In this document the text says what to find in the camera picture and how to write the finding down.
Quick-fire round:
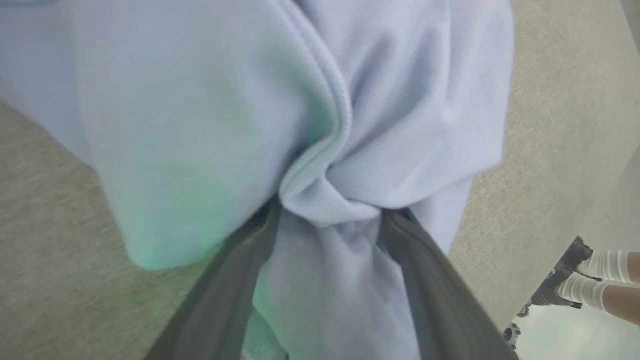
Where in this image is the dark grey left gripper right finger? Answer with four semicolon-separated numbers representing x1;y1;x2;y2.
381;208;521;360

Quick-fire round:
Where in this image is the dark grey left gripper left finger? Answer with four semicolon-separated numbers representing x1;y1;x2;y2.
144;199;283;360

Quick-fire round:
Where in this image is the light blue polo shirt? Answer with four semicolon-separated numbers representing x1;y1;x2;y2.
0;0;516;360

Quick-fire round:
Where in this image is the white ribbed sock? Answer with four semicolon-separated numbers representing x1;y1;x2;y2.
557;272;610;312
575;249;632;284

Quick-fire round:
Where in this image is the bare lower leg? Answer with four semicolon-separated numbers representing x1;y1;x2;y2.
602;283;640;327
625;252;640;284

